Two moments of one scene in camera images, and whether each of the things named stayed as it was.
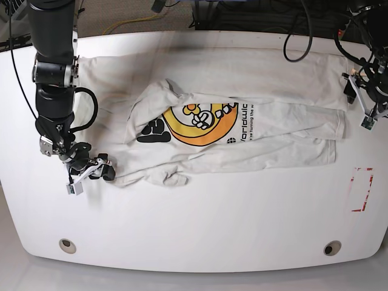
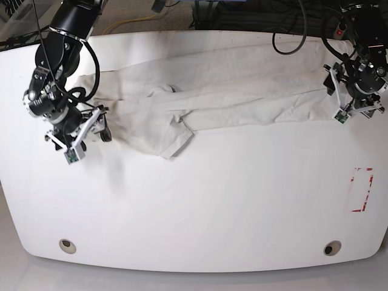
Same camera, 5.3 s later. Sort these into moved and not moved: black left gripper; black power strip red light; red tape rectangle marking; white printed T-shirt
Moved: black left gripper; white printed T-shirt
Not moved: black power strip red light; red tape rectangle marking
